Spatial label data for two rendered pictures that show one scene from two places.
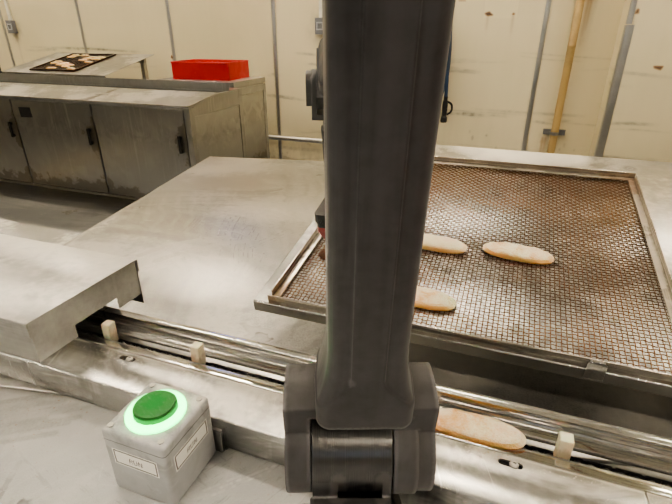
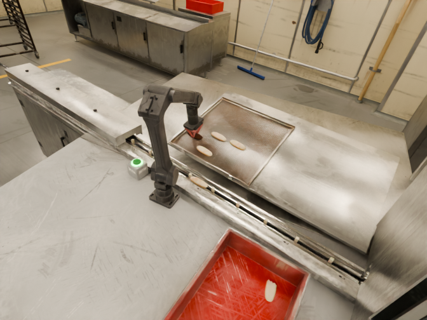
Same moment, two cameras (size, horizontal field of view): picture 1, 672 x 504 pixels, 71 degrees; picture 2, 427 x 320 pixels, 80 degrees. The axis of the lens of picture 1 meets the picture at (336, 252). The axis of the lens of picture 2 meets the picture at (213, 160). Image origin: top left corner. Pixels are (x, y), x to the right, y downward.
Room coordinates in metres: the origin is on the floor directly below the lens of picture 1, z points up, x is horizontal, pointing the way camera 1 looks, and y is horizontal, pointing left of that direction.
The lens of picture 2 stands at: (-0.48, -0.39, 1.75)
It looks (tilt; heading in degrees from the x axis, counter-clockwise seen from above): 41 degrees down; 12
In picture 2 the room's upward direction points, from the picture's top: 6 degrees clockwise
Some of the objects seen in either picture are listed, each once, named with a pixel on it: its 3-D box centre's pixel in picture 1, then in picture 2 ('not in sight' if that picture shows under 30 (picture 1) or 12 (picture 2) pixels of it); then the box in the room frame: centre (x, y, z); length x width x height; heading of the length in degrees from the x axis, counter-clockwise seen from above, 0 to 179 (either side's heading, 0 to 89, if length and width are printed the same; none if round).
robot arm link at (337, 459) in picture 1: (349, 448); (164, 176); (0.26, -0.01, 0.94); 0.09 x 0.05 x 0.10; 1
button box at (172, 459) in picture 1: (167, 451); (138, 170); (0.34, 0.17, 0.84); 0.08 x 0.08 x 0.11; 70
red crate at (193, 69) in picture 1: (211, 69); (204, 5); (4.03, 1.00, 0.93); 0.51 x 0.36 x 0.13; 74
